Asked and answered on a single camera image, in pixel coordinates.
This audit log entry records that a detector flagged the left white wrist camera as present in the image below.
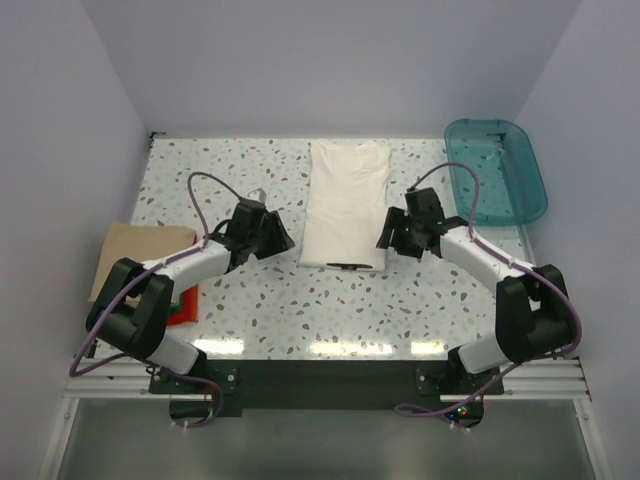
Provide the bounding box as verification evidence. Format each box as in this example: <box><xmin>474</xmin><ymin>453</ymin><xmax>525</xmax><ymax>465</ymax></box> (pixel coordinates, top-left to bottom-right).
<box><xmin>247</xmin><ymin>188</ymin><xmax>267</xmax><ymax>204</ymax></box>

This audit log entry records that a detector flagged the folded green t shirt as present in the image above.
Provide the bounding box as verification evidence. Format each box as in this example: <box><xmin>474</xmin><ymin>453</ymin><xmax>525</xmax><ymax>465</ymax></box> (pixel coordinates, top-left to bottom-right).
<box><xmin>170</xmin><ymin>294</ymin><xmax>184</xmax><ymax>315</ymax></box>

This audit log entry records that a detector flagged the folded orange t shirt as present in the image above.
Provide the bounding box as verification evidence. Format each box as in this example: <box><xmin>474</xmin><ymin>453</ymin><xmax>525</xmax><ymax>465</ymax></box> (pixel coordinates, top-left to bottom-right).
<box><xmin>167</xmin><ymin>285</ymin><xmax>199</xmax><ymax>327</ymax></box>

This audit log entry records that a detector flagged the aluminium frame rail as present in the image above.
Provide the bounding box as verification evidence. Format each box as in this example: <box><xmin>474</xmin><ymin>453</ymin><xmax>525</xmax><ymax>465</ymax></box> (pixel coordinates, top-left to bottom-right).
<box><xmin>63</xmin><ymin>359</ymin><xmax>590</xmax><ymax>400</ymax></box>

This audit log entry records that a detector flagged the teal plastic bin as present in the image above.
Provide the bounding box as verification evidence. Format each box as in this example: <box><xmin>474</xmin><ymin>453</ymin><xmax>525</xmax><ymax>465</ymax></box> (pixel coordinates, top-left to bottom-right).
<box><xmin>444</xmin><ymin>119</ymin><xmax>548</xmax><ymax>227</ymax></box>

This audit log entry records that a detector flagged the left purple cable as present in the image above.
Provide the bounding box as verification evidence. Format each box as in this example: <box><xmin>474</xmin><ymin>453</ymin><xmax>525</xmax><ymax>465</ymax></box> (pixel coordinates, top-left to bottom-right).
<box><xmin>68</xmin><ymin>172</ymin><xmax>256</xmax><ymax>430</ymax></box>

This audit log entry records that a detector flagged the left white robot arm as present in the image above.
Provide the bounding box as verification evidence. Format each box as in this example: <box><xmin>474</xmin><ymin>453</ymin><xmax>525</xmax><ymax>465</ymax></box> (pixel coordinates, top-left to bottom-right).
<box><xmin>79</xmin><ymin>198</ymin><xmax>295</xmax><ymax>392</ymax></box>

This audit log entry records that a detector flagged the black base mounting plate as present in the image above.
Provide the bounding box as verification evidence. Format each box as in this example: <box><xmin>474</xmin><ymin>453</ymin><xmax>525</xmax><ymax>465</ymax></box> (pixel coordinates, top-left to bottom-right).
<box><xmin>146</xmin><ymin>360</ymin><xmax>505</xmax><ymax>428</ymax></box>

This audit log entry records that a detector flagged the white t shirt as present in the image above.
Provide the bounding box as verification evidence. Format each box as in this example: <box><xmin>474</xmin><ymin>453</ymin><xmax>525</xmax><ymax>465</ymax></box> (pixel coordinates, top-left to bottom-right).
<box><xmin>299</xmin><ymin>140</ymin><xmax>391</xmax><ymax>272</ymax></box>

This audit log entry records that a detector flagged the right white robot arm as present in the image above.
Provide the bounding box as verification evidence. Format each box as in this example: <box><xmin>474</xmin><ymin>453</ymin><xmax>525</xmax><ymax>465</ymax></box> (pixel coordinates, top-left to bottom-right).
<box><xmin>377</xmin><ymin>188</ymin><xmax>581</xmax><ymax>393</ymax></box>

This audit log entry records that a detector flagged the folded beige t shirt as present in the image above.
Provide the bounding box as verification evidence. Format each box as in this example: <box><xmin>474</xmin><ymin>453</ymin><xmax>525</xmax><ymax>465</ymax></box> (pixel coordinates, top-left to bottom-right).
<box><xmin>89</xmin><ymin>222</ymin><xmax>196</xmax><ymax>302</ymax></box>

